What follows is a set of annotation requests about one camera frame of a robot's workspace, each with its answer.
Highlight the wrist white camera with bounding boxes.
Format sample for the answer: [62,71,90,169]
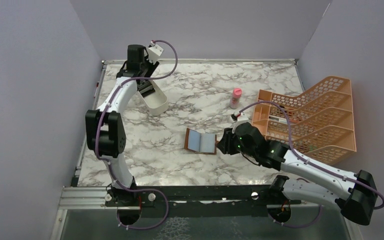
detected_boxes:
[147,44,164,65]
[233,112,249,126]

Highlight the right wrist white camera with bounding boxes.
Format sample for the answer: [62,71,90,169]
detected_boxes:
[233,112,249,126]

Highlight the purple cable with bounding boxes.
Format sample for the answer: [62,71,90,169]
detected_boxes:
[94,40,179,231]
[231,100,384,210]

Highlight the brown leather card holder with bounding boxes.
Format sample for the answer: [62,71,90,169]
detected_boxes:
[183,128,217,155]

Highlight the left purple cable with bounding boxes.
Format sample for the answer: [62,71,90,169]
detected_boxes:
[94,40,179,231]

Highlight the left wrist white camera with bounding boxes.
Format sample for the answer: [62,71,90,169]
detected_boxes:
[147,44,164,65]

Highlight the aluminium table frame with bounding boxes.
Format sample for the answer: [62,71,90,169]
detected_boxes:
[58,61,361,240]

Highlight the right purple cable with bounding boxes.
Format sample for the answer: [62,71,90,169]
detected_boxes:
[231,100,384,210]

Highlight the pink small bottle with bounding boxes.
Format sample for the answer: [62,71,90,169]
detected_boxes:
[229,88,243,109]

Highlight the orange plastic file organizer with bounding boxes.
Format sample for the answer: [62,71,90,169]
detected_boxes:
[251,76,357,165]

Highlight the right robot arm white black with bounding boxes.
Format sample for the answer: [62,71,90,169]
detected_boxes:
[216,122,381,226]

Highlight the stack of credit cards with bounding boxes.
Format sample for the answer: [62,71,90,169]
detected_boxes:
[137,80,155,98]

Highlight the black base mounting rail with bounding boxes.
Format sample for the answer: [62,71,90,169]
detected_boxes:
[104,176,301,224]

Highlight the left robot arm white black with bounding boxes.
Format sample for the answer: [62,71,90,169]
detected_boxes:
[85,44,156,206]

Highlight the white oblong plastic tray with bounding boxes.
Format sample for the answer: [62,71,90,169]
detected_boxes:
[140,80,169,116]

